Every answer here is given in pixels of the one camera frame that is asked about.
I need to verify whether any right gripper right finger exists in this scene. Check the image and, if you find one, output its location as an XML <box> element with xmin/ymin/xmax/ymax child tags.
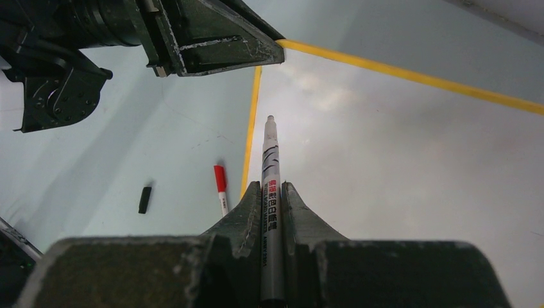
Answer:
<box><xmin>282</xmin><ymin>182</ymin><xmax>511</xmax><ymax>307</ymax></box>

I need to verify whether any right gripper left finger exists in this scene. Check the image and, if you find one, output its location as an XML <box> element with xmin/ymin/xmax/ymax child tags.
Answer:
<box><xmin>16</xmin><ymin>182</ymin><xmax>261</xmax><ymax>307</ymax></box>

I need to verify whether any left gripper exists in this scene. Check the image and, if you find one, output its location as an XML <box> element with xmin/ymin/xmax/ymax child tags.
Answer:
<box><xmin>135</xmin><ymin>1</ymin><xmax>285</xmax><ymax>78</ymax></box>

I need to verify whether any black whiteboard marker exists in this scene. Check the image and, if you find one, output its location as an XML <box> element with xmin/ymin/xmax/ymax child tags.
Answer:
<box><xmin>259</xmin><ymin>115</ymin><xmax>287</xmax><ymax>307</ymax></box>

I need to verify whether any red capped marker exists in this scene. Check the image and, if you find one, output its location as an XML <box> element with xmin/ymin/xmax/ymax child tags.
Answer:
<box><xmin>214</xmin><ymin>165</ymin><xmax>229</xmax><ymax>217</ymax></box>

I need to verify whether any black marker cap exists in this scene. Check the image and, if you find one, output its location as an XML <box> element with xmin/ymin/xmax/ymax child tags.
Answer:
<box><xmin>138</xmin><ymin>186</ymin><xmax>152</xmax><ymax>214</ymax></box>

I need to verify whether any yellow framed whiteboard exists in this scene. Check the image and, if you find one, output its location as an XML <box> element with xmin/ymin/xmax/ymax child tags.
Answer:
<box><xmin>242</xmin><ymin>40</ymin><xmax>543</xmax><ymax>307</ymax></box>

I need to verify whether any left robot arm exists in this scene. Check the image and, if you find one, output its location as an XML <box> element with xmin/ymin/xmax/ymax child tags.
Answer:
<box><xmin>1</xmin><ymin>0</ymin><xmax>285</xmax><ymax>133</ymax></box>

